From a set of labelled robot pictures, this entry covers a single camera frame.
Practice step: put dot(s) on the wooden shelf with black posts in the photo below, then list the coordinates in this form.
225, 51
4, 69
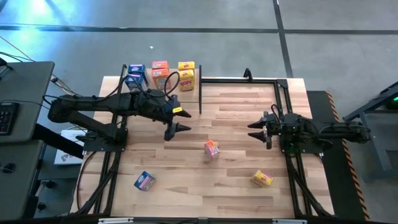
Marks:
189, 96

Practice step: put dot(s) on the black desk knob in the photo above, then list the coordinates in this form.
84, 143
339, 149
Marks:
8, 168

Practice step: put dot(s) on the black keyboard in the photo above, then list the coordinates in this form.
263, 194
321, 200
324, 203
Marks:
7, 118

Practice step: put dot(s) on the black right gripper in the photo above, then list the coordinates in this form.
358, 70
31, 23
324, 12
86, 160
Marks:
281, 127

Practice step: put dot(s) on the grey metal cart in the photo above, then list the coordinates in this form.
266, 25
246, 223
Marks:
371, 143

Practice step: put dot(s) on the black desk support beam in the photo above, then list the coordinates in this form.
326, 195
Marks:
56, 140

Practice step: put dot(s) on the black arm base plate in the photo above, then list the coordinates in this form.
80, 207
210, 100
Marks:
286, 149
93, 146

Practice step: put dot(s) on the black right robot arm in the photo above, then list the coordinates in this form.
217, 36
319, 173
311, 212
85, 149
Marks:
342, 133

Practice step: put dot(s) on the blue Frosted Flakes cereal box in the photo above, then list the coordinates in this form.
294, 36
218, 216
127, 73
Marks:
136, 68
135, 82
145, 180

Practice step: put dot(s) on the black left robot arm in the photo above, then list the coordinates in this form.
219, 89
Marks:
93, 104

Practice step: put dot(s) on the black hazard-striped floor mat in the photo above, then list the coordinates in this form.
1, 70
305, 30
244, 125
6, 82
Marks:
339, 186

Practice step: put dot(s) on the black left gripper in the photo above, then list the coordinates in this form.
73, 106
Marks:
158, 107

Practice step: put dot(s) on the white printed board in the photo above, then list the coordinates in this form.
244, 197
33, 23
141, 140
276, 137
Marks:
65, 158

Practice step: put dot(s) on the black metal table frame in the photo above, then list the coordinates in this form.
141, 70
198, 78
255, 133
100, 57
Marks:
224, 80

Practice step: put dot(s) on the silver table edge bracket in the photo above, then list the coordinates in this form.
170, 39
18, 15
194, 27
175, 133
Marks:
115, 220
289, 221

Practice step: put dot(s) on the grey side desk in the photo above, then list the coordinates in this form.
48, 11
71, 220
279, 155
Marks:
18, 180
25, 99

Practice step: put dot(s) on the yellow Corn Pops cereal box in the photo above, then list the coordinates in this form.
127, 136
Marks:
186, 65
262, 178
186, 81

